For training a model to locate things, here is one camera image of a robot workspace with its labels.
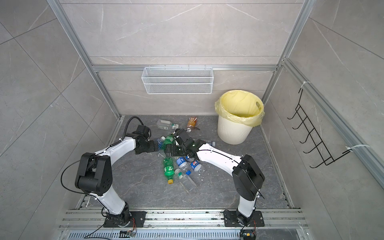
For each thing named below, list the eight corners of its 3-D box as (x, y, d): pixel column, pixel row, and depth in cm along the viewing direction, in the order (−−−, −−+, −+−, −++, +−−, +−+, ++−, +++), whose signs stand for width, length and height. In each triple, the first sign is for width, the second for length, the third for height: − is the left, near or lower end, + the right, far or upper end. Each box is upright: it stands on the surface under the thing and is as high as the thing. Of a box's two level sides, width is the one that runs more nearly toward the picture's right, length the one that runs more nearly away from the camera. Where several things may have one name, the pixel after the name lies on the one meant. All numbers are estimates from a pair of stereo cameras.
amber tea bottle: (186, 131, 111) (186, 127, 107) (190, 120, 119) (189, 115, 115) (193, 133, 111) (193, 128, 106) (196, 121, 118) (196, 117, 114)
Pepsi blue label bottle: (195, 173, 90) (195, 170, 86) (190, 166, 93) (190, 163, 89) (201, 169, 92) (201, 165, 88) (196, 162, 95) (196, 159, 91)
